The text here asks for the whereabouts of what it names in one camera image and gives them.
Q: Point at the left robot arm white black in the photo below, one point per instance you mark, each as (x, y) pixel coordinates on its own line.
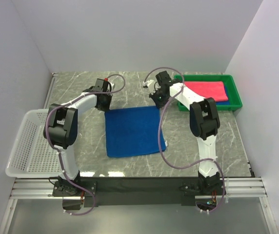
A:
(61, 126)

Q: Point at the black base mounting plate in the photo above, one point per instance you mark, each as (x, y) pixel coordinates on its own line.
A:
(106, 191)

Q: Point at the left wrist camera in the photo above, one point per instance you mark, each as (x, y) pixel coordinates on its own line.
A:
(108, 85)

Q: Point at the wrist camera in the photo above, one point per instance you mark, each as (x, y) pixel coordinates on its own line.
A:
(108, 85)
(150, 84)

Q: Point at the pink towel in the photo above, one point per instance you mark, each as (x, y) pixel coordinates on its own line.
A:
(208, 89)

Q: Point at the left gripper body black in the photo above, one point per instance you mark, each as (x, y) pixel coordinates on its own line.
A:
(105, 106)

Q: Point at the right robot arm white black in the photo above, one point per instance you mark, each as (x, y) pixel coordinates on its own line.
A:
(203, 121)

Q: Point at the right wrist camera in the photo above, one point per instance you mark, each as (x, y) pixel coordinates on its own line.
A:
(150, 84)

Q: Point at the aluminium rail frame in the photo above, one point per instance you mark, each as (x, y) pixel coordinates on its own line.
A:
(43, 189)

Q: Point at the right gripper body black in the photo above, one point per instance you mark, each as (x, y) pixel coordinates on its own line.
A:
(161, 100)

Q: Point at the white perforated plastic basket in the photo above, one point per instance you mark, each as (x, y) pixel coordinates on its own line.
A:
(31, 155)

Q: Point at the green plastic tray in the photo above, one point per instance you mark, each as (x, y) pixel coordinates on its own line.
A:
(234, 101)

